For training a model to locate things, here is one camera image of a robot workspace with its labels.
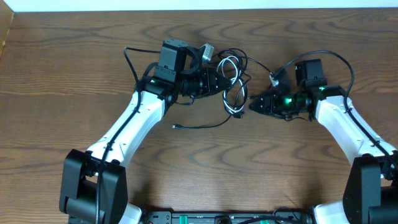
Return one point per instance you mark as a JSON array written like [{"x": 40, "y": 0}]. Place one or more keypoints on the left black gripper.
[{"x": 208, "y": 78}]

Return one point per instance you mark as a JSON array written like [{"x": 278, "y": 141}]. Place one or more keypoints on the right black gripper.
[{"x": 269, "y": 106}]

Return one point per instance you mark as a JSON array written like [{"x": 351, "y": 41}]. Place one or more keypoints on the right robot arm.
[{"x": 370, "y": 194}]

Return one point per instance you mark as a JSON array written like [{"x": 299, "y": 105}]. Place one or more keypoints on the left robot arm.
[{"x": 94, "y": 185}]

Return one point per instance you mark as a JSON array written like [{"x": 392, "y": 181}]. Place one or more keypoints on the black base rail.
[{"x": 282, "y": 216}]

